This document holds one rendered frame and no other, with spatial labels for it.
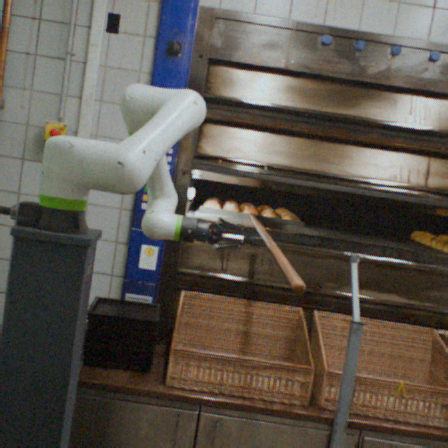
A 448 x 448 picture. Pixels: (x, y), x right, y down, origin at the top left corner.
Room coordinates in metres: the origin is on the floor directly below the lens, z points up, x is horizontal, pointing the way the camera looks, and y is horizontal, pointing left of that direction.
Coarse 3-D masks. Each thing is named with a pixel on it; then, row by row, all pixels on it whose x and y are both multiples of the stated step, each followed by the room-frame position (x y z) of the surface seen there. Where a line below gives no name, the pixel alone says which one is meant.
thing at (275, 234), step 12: (228, 228) 2.76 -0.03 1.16; (252, 228) 2.76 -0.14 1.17; (264, 228) 2.79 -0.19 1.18; (288, 240) 2.76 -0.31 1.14; (300, 240) 2.77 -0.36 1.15; (312, 240) 2.77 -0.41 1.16; (324, 240) 2.77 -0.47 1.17; (336, 240) 2.77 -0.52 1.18; (372, 252) 2.77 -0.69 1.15; (384, 252) 2.77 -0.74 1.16; (396, 252) 2.77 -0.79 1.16; (408, 252) 2.77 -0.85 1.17; (420, 252) 2.79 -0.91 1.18; (444, 264) 2.77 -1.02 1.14
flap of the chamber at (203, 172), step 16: (192, 176) 2.77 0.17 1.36; (208, 176) 2.72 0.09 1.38; (224, 176) 2.67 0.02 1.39; (240, 176) 2.62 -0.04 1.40; (256, 176) 2.62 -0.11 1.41; (272, 176) 2.62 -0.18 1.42; (304, 192) 2.76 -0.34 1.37; (320, 192) 2.70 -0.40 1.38; (336, 192) 2.65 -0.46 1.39; (352, 192) 2.62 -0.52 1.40; (368, 192) 2.62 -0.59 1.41; (400, 208) 2.80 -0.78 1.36; (416, 208) 2.74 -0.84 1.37; (432, 208) 2.69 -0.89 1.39
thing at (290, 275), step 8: (256, 224) 2.67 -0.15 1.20; (264, 232) 2.34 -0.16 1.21; (264, 240) 2.20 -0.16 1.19; (272, 240) 2.13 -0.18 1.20; (272, 248) 1.94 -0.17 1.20; (280, 256) 1.76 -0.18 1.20; (280, 264) 1.67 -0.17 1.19; (288, 264) 1.63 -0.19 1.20; (288, 272) 1.53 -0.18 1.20; (288, 280) 1.48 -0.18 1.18; (296, 280) 1.41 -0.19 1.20; (296, 288) 1.39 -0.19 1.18; (304, 288) 1.39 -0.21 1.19
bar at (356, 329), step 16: (336, 256) 2.40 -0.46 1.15; (352, 256) 2.38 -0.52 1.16; (368, 256) 2.40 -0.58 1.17; (352, 272) 2.35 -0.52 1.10; (352, 288) 2.31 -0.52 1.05; (352, 304) 2.26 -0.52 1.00; (352, 320) 2.20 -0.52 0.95; (352, 336) 2.17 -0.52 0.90; (352, 352) 2.17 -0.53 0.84; (352, 368) 2.17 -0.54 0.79; (352, 384) 2.17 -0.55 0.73; (336, 416) 2.18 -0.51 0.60; (336, 432) 2.17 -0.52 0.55
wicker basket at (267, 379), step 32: (192, 320) 2.69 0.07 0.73; (224, 320) 2.70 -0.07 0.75; (256, 320) 2.71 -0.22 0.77; (288, 320) 2.72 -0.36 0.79; (192, 352) 2.26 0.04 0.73; (224, 352) 2.66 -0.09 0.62; (256, 352) 2.67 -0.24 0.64; (288, 352) 2.68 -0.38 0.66; (192, 384) 2.26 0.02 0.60; (224, 384) 2.27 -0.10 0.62; (256, 384) 2.27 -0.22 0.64; (288, 384) 2.28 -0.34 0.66
